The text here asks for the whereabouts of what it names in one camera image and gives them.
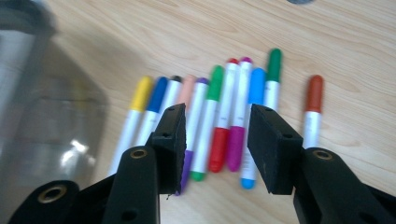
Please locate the magenta capped marker pen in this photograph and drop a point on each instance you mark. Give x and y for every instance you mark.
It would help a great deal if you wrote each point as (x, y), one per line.
(235, 149)

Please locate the smoky clear plastic storage box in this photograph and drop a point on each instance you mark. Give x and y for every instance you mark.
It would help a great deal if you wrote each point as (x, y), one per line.
(46, 124)

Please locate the brown capped marker pen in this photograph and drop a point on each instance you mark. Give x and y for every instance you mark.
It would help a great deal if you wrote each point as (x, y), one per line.
(314, 93)

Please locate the grey round table grommet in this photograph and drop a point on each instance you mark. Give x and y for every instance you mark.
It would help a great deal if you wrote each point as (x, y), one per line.
(300, 1)

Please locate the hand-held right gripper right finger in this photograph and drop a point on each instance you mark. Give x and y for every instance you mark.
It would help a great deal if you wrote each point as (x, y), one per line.
(274, 149)

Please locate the row of coloured markers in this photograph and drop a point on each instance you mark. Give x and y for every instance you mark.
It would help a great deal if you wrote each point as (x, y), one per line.
(207, 133)

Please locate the dark green capped marker pen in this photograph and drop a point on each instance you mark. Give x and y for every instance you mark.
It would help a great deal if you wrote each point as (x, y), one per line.
(274, 65)

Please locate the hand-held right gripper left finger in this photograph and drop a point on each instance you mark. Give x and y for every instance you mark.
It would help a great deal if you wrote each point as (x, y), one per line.
(172, 149)

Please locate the light blue capped marker pen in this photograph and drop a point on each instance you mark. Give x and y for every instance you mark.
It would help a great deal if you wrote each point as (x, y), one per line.
(257, 85)

